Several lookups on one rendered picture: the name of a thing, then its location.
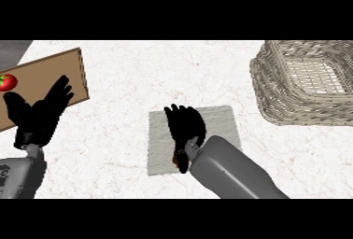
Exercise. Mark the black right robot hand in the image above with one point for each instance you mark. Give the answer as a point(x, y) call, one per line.
point(187, 124)

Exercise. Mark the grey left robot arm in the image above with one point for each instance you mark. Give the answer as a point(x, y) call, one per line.
point(22, 174)

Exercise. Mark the grey placemat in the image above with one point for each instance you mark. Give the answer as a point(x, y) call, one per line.
point(221, 124)

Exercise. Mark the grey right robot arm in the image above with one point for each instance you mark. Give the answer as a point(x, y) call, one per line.
point(230, 169)

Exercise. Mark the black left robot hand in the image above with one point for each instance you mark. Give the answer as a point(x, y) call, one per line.
point(39, 116)

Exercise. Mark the red tomato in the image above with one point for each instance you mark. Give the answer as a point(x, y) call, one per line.
point(7, 82)

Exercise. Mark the orange-brown sweet potato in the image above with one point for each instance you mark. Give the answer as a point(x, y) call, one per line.
point(175, 159)

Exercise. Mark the beige wicker basket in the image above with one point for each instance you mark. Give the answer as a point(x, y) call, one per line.
point(307, 85)

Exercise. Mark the brown wooden cutting board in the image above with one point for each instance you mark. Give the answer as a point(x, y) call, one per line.
point(39, 81)

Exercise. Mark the dark grey appliance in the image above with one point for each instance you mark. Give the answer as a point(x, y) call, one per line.
point(11, 53)

